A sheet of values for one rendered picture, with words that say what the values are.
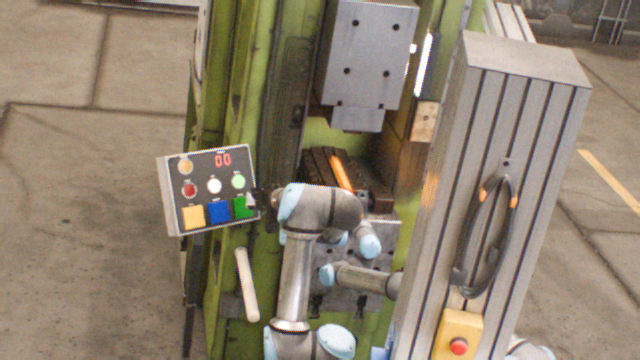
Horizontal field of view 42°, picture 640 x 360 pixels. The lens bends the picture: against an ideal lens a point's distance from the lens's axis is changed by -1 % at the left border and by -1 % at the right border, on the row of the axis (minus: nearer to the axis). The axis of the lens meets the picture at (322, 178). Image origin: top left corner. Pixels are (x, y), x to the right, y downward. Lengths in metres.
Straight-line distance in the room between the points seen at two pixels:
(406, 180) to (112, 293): 1.62
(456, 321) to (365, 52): 1.42
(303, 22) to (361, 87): 0.32
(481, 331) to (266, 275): 1.84
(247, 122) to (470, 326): 1.61
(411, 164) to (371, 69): 0.55
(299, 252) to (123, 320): 1.89
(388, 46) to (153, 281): 1.93
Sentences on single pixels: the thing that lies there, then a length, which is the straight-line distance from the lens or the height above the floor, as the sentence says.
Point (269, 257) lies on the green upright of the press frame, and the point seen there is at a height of 0.60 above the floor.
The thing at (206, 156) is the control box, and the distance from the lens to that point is 3.03.
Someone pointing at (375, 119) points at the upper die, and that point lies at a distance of 3.20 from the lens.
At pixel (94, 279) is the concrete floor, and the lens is 4.41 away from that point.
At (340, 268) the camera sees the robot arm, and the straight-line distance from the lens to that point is 2.98.
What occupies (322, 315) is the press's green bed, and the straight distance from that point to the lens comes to 3.56.
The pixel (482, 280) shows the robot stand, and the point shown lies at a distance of 1.91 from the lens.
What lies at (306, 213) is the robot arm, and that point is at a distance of 2.35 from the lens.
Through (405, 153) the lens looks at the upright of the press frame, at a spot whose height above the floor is 1.12.
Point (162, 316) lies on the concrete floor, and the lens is 4.18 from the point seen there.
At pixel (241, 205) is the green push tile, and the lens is 3.09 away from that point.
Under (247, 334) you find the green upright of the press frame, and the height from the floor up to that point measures 0.19.
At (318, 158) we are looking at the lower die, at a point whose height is 0.99.
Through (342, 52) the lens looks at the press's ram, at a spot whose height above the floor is 1.57.
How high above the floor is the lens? 2.53
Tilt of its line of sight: 27 degrees down
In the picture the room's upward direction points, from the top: 10 degrees clockwise
